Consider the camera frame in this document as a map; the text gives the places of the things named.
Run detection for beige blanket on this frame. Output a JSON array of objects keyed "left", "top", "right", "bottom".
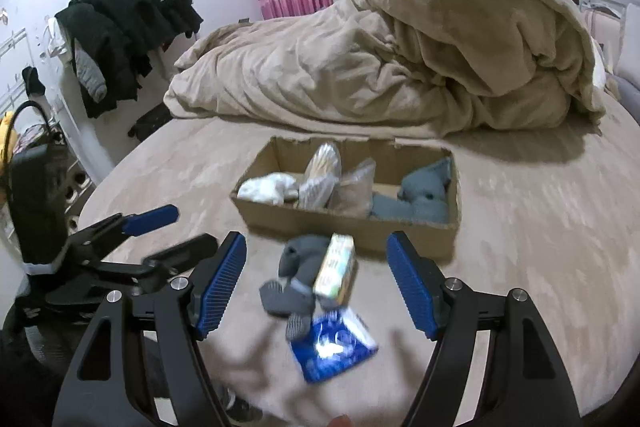
[{"left": 165, "top": 0, "right": 608, "bottom": 138}]

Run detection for dark grey sock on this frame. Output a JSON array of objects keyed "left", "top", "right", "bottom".
[{"left": 259, "top": 234, "right": 341, "bottom": 342}]

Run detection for yellow bag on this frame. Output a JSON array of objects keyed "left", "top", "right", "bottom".
[{"left": 0, "top": 111, "right": 21, "bottom": 204}]

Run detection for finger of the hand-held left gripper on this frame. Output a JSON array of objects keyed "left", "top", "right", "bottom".
[
  {"left": 70, "top": 204, "right": 180, "bottom": 254},
  {"left": 99, "top": 234, "right": 219, "bottom": 289}
]

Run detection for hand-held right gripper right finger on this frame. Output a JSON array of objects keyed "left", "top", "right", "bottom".
[{"left": 387, "top": 231, "right": 583, "bottom": 427}]

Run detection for clear packet with brown contents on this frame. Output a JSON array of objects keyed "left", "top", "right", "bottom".
[{"left": 330, "top": 159, "right": 376, "bottom": 218}]

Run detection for black cloth on wall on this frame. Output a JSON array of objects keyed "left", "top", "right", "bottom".
[{"left": 22, "top": 67, "right": 46, "bottom": 97}]

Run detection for white socks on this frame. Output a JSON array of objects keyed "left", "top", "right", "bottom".
[{"left": 237, "top": 173, "right": 301, "bottom": 204}]

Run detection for cardboard box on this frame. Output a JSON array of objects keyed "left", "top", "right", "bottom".
[{"left": 230, "top": 136, "right": 461, "bottom": 260}]

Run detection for small green yellow carton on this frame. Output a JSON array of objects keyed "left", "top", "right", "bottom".
[{"left": 313, "top": 233, "right": 357, "bottom": 308}]

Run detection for grey-blue knit socks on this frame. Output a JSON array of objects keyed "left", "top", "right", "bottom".
[{"left": 371, "top": 158, "right": 451, "bottom": 224}]

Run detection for dark shoes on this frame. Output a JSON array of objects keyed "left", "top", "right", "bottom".
[{"left": 127, "top": 103, "right": 171, "bottom": 140}]

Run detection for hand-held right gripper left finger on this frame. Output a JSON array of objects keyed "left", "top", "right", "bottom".
[{"left": 52, "top": 231, "right": 247, "bottom": 427}]

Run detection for pile of black clothes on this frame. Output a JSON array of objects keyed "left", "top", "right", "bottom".
[{"left": 55, "top": 0, "right": 204, "bottom": 118}]

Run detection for clear packet with striped contents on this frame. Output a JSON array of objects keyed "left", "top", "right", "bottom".
[{"left": 299, "top": 143, "right": 344, "bottom": 210}]

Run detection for blue plastic packet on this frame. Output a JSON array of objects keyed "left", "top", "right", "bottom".
[{"left": 291, "top": 307, "right": 379, "bottom": 384}]

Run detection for bed with beige sheet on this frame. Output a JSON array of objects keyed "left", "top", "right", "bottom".
[{"left": 77, "top": 107, "right": 640, "bottom": 427}]

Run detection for black sneaker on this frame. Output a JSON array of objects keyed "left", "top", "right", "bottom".
[{"left": 219, "top": 387, "right": 263, "bottom": 424}]

